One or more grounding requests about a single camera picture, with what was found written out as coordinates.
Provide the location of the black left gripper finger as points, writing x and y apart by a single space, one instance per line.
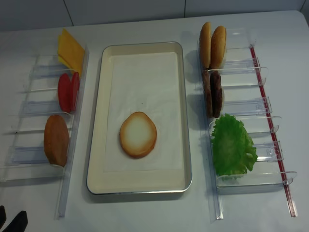
2 216
19 223

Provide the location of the green lettuce leaf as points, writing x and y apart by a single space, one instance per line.
233 150

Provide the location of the left red tomato slice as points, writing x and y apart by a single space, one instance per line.
63 90

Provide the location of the red tomato slice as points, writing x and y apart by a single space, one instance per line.
63 90
74 88

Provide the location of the right red tomato slice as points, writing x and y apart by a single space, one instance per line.
74 88

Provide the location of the yellow cheese slice back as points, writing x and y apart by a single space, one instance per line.
62 53

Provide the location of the yellow cheese slice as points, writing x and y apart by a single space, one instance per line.
75 51
62 53

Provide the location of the yellow cheese slice front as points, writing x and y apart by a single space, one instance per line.
75 51

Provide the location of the left brown meat patty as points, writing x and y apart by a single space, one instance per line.
207 93

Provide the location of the right dark meat patty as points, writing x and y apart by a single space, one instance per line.
216 93

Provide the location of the clear acrylic rack left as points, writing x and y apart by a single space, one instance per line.
29 75

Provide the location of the clear acrylic rack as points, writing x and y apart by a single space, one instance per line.
243 80
29 75

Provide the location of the brown bun top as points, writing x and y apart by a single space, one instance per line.
56 140

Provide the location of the bun slice on tray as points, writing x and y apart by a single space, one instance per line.
138 135

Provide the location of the cream metal tray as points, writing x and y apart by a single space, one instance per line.
99 180

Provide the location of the white paper tray liner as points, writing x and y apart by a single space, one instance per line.
146 83

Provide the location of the left bun half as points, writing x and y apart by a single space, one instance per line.
205 45

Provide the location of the bun half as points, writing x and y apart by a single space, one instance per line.
218 44
205 45

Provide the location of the clear acrylic rack right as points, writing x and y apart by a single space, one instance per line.
243 80

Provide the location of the right bun half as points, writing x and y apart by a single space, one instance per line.
218 44

